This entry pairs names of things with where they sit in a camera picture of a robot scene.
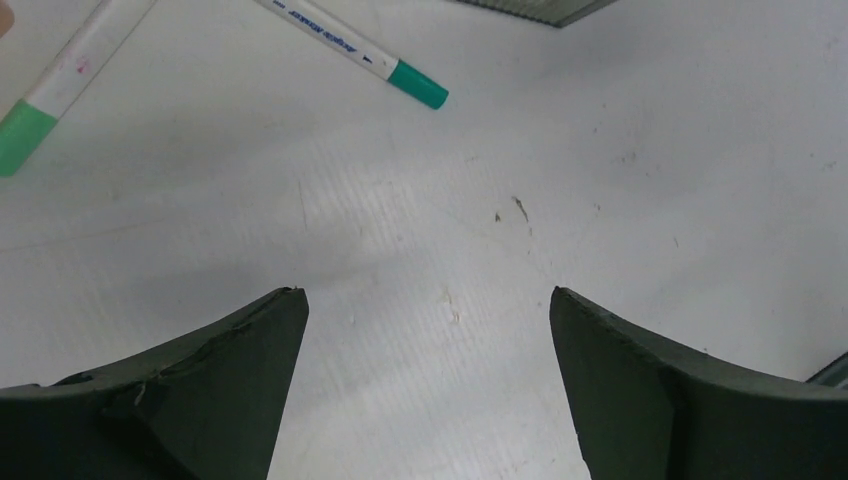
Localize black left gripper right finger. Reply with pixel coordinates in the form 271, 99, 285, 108
549, 287, 847, 479

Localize white marker teal cap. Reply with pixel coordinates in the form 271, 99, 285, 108
258, 0, 449, 110

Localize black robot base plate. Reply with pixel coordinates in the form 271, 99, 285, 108
807, 353, 848, 390

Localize smoked clear drawer box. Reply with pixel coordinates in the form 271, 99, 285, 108
459, 0, 616, 29

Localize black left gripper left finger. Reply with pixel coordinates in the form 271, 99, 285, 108
1, 288, 309, 479

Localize white marker green caps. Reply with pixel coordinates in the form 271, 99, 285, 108
1, 0, 156, 177

